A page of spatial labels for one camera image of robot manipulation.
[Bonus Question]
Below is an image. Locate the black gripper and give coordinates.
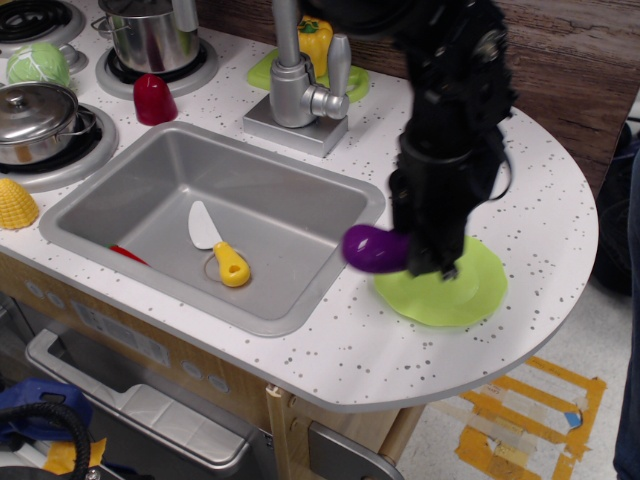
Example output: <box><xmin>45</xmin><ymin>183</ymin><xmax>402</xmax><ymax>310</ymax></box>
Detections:
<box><xmin>389</xmin><ymin>139</ymin><xmax>476</xmax><ymax>280</ymax></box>

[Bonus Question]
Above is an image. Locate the purple toy eggplant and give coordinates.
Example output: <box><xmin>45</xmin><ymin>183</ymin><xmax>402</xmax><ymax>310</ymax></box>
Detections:
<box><xmin>342</xmin><ymin>224</ymin><xmax>409</xmax><ymax>274</ymax></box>

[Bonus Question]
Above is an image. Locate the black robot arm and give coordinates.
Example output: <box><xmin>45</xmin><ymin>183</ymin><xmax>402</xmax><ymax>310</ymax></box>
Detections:
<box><xmin>300</xmin><ymin>1</ymin><xmax>516</xmax><ymax>280</ymax></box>

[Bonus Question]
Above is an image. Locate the light green plastic plate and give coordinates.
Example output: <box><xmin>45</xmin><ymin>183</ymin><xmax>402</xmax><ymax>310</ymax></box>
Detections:
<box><xmin>373</xmin><ymin>237</ymin><xmax>508</xmax><ymax>327</ymax></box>

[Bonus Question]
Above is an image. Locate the yellow tape on floor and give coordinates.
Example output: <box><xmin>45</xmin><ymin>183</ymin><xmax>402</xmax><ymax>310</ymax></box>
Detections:
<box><xmin>454</xmin><ymin>357</ymin><xmax>607</xmax><ymax>479</ymax></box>

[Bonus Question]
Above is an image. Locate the silver toy faucet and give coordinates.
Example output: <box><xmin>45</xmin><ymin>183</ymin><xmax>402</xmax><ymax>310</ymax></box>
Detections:
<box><xmin>243</xmin><ymin>1</ymin><xmax>351</xmax><ymax>157</ymax></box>

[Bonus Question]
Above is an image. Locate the white yellow toy knife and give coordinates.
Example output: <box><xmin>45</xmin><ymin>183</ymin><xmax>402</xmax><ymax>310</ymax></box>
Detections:
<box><xmin>187</xmin><ymin>201</ymin><xmax>251</xmax><ymax>288</ymax></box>

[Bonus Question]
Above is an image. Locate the wooden toy kitchen cabinet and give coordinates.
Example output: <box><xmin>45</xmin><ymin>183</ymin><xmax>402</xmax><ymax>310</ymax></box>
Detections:
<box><xmin>1</xmin><ymin>255</ymin><xmax>424</xmax><ymax>479</ymax></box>

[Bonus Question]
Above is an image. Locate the green cutting board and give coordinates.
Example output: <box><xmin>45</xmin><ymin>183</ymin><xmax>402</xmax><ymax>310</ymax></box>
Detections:
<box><xmin>247</xmin><ymin>49</ymin><xmax>370</xmax><ymax>103</ymax></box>

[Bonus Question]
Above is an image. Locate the yellow toy bell pepper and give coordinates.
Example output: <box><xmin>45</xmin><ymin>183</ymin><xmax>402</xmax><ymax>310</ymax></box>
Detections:
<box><xmin>297</xmin><ymin>15</ymin><xmax>333</xmax><ymax>76</ymax></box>

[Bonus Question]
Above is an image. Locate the grey toy sink basin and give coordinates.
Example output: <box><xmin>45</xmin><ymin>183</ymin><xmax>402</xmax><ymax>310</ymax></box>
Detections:
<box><xmin>39</xmin><ymin>122</ymin><xmax>385</xmax><ymax>336</ymax></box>

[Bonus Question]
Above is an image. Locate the red toy chili pepper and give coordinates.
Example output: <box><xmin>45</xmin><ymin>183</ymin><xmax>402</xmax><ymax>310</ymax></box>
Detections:
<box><xmin>109</xmin><ymin>245</ymin><xmax>147</xmax><ymax>265</ymax></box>

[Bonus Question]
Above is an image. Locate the red toy pepper half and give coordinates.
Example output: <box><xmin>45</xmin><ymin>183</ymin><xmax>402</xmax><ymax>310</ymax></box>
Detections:
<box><xmin>133</xmin><ymin>74</ymin><xmax>178</xmax><ymax>126</ymax></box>

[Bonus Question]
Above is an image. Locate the tall steel pot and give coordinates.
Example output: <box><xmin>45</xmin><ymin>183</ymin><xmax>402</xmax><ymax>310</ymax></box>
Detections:
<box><xmin>92</xmin><ymin>0</ymin><xmax>200</xmax><ymax>74</ymax></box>

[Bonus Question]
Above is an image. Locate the yellow toy corn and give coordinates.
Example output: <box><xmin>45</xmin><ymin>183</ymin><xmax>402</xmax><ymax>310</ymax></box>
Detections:
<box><xmin>1</xmin><ymin>178</ymin><xmax>39</xmax><ymax>230</ymax></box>

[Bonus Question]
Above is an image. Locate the steel pot with lid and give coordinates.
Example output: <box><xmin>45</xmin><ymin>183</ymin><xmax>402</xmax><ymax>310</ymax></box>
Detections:
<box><xmin>1</xmin><ymin>82</ymin><xmax>96</xmax><ymax>166</ymax></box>

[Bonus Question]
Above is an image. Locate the green toy cabbage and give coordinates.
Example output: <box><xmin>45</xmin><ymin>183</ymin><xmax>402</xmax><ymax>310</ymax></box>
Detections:
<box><xmin>6</xmin><ymin>42</ymin><xmax>71</xmax><ymax>87</ymax></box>

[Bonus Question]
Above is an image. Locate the black stove coil burner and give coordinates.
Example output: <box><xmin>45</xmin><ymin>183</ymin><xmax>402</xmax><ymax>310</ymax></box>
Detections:
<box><xmin>1</xmin><ymin>0</ymin><xmax>85</xmax><ymax>46</ymax></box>

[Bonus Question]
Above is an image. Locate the grey oven door handle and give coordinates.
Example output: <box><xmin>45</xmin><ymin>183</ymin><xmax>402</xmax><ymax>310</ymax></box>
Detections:
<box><xmin>26</xmin><ymin>329</ymin><xmax>276</xmax><ymax>479</ymax></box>

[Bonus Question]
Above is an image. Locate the blue clamp with black cable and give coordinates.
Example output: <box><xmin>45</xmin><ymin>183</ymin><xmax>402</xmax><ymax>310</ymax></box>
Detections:
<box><xmin>0</xmin><ymin>377</ymin><xmax>94</xmax><ymax>480</ymax></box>

